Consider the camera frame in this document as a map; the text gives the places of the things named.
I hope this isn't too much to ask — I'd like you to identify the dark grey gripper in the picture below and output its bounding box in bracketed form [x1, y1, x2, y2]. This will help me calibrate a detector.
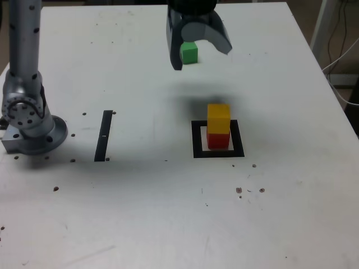
[165, 6, 233, 71]

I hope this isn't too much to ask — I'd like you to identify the white background cable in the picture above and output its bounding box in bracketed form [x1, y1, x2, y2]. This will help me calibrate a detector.
[321, 36, 359, 106]

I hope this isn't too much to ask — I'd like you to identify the red cube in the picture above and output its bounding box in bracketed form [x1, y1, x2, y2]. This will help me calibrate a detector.
[206, 131, 231, 150]

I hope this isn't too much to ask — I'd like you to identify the yellow cube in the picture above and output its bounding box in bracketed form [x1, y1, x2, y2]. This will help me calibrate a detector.
[206, 103, 232, 135]

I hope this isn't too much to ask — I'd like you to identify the black tape strip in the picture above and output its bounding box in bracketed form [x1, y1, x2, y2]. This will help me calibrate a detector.
[94, 110, 113, 163]

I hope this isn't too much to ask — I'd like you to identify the black background cable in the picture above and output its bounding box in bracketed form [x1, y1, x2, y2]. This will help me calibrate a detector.
[326, 0, 355, 74]

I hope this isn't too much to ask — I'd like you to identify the black tape square outline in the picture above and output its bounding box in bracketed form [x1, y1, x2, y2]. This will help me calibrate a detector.
[191, 119, 245, 159]

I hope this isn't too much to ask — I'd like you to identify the green cube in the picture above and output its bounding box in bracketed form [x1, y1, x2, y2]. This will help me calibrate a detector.
[180, 41, 199, 65]

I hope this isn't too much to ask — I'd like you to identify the white frame leg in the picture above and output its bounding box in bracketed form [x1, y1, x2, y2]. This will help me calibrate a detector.
[309, 0, 329, 58]

